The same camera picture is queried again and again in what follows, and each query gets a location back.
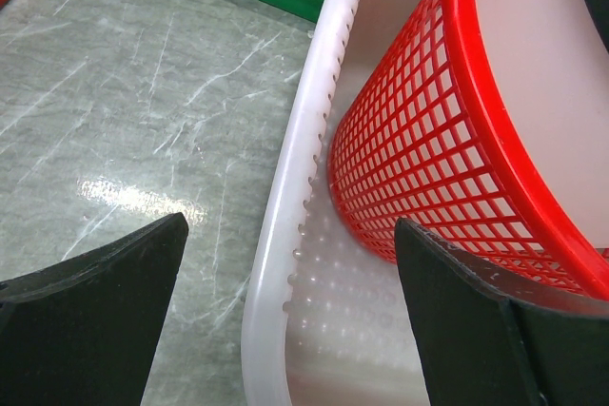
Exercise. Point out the white round bucket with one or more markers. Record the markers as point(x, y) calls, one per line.
point(551, 69)

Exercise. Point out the white perforated rectangular basket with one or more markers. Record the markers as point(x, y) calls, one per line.
point(325, 321)

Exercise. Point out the red mesh basket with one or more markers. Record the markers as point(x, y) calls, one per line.
point(428, 139)

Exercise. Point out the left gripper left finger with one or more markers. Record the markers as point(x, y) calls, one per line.
point(85, 331)

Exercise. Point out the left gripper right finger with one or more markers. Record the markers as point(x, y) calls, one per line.
point(487, 336)

